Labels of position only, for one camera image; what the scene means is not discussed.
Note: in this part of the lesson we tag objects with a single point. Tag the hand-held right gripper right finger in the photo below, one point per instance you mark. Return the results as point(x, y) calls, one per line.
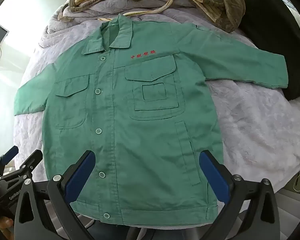
point(213, 177)

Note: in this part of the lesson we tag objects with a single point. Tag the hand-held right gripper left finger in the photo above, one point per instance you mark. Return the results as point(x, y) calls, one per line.
point(81, 176)

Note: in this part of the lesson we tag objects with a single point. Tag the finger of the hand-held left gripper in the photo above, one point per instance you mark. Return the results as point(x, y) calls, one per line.
point(10, 153)
point(33, 158)

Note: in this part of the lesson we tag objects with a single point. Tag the green work jacket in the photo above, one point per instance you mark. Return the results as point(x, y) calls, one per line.
point(140, 130)

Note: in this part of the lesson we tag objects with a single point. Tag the person's left hand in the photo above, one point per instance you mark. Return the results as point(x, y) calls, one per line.
point(3, 224)

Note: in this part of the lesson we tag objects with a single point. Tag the lavender embossed blanket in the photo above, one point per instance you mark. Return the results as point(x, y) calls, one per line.
point(252, 130)

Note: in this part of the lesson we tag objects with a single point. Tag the person's blue jeans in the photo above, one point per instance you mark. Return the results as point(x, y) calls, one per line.
point(110, 233)

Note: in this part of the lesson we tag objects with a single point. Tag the black cloth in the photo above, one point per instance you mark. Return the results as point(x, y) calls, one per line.
point(277, 42)

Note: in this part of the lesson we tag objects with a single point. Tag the olive patterned cloth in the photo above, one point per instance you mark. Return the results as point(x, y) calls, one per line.
point(230, 10)

